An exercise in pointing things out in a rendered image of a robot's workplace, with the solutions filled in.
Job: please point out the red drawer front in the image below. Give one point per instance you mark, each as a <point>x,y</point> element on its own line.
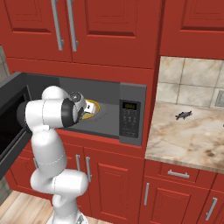
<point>219,182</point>
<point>192,172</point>

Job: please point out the grey wall socket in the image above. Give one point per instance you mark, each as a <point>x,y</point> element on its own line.
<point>220,98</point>

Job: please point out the black microwave door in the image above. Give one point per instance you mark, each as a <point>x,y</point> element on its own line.
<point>10,122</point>

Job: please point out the grey microwave oven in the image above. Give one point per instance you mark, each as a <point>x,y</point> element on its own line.
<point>132,116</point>

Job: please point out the red cupboard door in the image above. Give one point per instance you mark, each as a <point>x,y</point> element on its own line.
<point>218,210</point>
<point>175,204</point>
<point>20,172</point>
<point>116,186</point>
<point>26,26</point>
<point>116,29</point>
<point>195,26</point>

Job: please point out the yellow plate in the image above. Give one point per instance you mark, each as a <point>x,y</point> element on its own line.
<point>95,108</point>

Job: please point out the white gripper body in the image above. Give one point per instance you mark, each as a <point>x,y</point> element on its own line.
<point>90,108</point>

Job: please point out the small dark grey fish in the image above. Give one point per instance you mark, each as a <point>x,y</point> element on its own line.
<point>183,115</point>

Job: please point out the red upper cupboard door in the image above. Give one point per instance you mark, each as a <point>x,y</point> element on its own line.
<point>26,26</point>
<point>195,26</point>
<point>116,29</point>

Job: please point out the red lower cupboard door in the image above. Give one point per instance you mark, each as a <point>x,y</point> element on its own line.
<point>20,172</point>
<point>116,186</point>
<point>218,210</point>
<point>175,204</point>

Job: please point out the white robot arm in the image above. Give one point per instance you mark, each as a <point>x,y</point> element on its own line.
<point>46,145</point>

